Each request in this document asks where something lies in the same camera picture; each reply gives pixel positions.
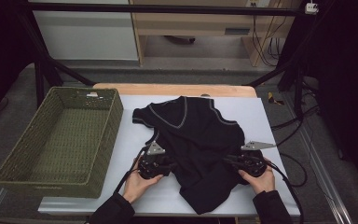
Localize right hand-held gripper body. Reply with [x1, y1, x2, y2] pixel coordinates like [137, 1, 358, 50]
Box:
[239, 140, 277, 178]

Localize hand-held gripper cable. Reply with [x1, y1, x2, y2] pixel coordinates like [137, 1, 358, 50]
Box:
[113, 146, 148, 195]
[265, 161, 306, 224]

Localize yellow and black tape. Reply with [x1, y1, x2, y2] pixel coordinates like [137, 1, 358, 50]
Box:
[267, 91, 285, 106]

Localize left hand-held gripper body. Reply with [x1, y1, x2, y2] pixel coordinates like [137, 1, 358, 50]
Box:
[137, 140, 177, 180]

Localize hanging black cables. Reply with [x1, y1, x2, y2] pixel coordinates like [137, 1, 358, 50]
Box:
[251, 13, 286, 68]

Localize black metal frame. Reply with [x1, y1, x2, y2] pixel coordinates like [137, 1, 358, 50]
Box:
[12, 0, 339, 122]

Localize person's right hand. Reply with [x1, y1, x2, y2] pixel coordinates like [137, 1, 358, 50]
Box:
[238, 158, 277, 195]

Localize person's left hand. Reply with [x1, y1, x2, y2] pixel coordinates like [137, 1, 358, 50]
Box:
[122, 157, 164, 204]

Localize left hand-held gripper cable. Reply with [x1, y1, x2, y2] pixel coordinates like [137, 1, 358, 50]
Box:
[113, 146, 148, 195]

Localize thick black floor cable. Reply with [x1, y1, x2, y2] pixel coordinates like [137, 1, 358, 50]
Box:
[269, 104, 321, 147]

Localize white basket label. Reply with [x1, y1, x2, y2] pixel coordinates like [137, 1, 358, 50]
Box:
[86, 91, 104, 100]

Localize small white camera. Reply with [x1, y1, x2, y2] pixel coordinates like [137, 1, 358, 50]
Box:
[304, 2, 320, 16]

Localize thin black floor cable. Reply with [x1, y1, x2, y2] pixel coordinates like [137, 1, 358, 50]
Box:
[279, 152, 310, 189]

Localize black curtain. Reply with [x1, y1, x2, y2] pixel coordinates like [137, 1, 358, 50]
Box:
[304, 0, 358, 197]
[0, 0, 41, 125]

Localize light wooden desk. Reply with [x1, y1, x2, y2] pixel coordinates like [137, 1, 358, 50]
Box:
[128, 0, 303, 68]

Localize white cabinet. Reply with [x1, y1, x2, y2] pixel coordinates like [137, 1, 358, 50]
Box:
[27, 0, 140, 62]

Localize green woven basket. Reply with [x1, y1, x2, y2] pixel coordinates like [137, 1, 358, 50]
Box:
[0, 86, 125, 200]

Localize right hand-held gripper cable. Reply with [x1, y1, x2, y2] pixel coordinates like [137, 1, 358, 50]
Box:
[265, 161, 306, 224]

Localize white board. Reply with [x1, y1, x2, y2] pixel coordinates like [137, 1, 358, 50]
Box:
[37, 94, 301, 217]

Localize black knit vest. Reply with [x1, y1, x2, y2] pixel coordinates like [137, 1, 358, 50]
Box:
[131, 95, 265, 216]

